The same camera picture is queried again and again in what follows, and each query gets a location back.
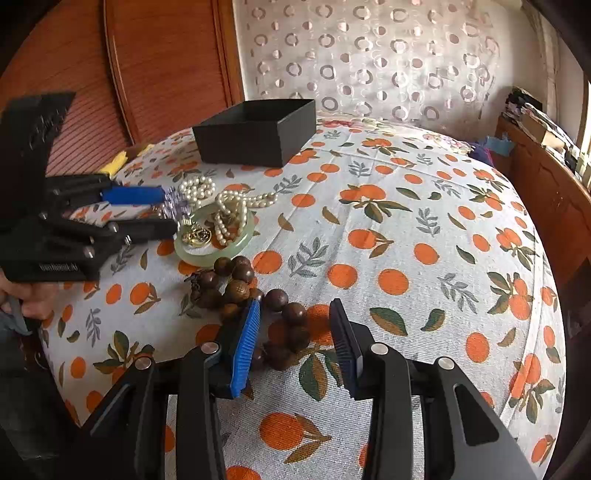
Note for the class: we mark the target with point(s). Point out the person's left hand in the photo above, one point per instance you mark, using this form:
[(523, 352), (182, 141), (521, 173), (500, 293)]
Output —
[(39, 300)]

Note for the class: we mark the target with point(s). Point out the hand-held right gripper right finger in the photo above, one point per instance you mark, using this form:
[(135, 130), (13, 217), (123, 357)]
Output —
[(344, 350)]

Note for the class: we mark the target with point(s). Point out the pale green jade bangle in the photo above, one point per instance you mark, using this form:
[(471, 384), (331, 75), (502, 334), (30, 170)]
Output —
[(207, 257)]

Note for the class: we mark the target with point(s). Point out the light blue bag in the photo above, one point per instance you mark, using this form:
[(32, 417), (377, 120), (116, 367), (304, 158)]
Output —
[(501, 146)]

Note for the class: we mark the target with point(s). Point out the wooden side cabinet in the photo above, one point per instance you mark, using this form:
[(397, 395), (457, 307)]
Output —
[(545, 194)]

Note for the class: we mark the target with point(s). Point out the black cardboard box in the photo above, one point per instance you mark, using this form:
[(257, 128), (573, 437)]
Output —
[(249, 143)]

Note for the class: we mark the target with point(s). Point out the crystal hair comb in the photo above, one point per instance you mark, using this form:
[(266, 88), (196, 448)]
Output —
[(173, 203)]

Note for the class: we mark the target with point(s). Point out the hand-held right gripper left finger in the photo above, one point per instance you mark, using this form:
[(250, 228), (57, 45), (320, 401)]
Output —
[(247, 341)]

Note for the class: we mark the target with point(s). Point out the gold pendant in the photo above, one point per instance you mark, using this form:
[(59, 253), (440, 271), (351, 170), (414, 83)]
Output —
[(198, 236)]

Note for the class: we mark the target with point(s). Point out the brown wooden wardrobe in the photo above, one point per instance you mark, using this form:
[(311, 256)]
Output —
[(161, 60)]

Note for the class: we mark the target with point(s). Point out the pile of folded clothes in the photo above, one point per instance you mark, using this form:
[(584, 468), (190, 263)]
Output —
[(515, 104)]

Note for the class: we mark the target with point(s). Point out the sheer circle pattern curtain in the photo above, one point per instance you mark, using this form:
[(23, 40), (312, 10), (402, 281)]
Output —
[(369, 55)]

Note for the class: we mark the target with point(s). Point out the floral blanket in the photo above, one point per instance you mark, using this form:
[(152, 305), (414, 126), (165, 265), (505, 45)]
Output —
[(360, 123)]

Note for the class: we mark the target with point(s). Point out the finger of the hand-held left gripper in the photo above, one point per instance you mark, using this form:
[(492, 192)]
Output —
[(134, 194), (147, 229)]

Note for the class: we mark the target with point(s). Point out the dark blue blanket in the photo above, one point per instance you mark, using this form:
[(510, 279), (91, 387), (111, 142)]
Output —
[(482, 154)]

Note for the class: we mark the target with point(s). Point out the open cardboard box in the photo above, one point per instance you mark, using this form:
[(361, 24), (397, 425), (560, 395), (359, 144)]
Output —
[(542, 127)]

